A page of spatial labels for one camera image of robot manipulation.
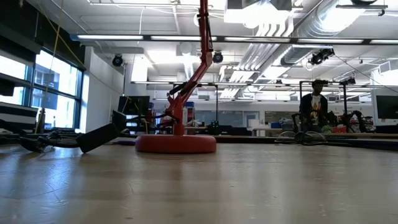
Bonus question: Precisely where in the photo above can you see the red desk lamp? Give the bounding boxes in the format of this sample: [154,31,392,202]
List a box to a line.
[135,0,218,155]

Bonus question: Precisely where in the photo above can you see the black monitor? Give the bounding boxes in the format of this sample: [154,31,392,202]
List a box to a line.
[118,95,150,116]
[375,95,398,120]

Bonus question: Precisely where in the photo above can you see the black eyeglasses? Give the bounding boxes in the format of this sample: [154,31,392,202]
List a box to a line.
[275,130,328,146]

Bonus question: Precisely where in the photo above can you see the person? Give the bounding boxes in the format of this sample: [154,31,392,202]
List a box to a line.
[298,79,330,134]

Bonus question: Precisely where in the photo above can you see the long ceiling light bar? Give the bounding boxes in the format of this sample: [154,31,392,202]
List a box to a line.
[70,33,398,45]

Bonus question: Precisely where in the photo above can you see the black lamp power cord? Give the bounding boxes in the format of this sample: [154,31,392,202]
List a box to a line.
[19,113,175,154]

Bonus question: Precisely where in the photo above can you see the ribbed silver ventilation duct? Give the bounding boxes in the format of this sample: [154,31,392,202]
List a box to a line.
[280,45,334,67]

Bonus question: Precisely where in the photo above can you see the yellow cable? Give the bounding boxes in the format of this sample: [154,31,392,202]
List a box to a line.
[34,0,88,134]

